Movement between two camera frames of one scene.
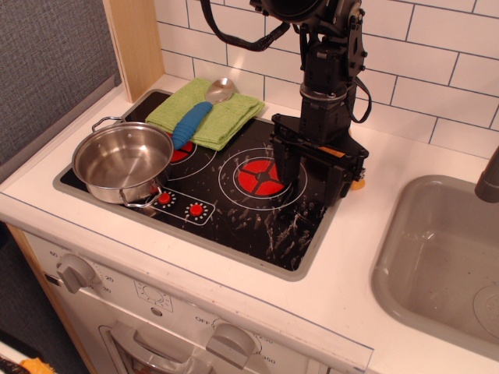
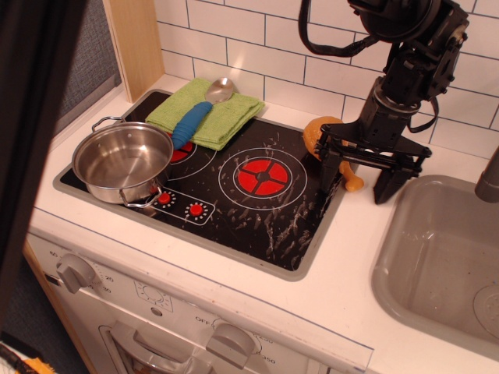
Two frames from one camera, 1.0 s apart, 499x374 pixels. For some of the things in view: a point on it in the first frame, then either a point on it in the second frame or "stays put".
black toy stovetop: [227, 199] stays put
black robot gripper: [322, 128] -> [376, 136]
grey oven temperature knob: [231, 344] stays put
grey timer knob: [75, 271] stays put
